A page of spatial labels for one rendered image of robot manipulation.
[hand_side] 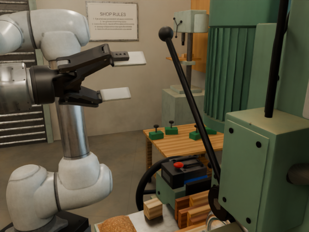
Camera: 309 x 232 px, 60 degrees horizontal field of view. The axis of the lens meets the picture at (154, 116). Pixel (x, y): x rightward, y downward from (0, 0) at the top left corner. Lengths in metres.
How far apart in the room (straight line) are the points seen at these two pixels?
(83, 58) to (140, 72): 3.20
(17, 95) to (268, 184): 0.42
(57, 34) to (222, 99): 0.64
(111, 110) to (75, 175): 2.69
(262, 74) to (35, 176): 0.86
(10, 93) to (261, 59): 0.44
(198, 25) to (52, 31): 1.94
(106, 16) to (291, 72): 3.22
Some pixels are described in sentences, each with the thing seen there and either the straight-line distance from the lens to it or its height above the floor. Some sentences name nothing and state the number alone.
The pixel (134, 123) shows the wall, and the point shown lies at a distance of 3.85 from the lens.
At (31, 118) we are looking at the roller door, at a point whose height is 0.34.
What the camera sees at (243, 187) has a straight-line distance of 0.39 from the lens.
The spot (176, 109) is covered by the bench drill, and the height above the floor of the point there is 0.57.
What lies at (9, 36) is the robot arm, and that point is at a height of 1.39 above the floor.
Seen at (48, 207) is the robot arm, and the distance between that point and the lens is 1.12.
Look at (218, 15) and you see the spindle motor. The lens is 0.57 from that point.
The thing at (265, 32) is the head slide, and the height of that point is 1.40.
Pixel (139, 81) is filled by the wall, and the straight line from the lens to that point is 3.71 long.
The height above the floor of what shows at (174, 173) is 1.01.
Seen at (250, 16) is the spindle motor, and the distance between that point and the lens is 0.54.
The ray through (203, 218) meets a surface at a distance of 0.75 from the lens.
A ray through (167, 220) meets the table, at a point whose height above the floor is 0.90.
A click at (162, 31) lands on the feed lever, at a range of 0.63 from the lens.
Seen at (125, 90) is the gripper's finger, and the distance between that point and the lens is 0.65.
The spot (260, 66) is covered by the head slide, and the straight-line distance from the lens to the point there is 0.50.
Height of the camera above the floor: 1.41
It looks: 18 degrees down
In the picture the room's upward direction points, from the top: straight up
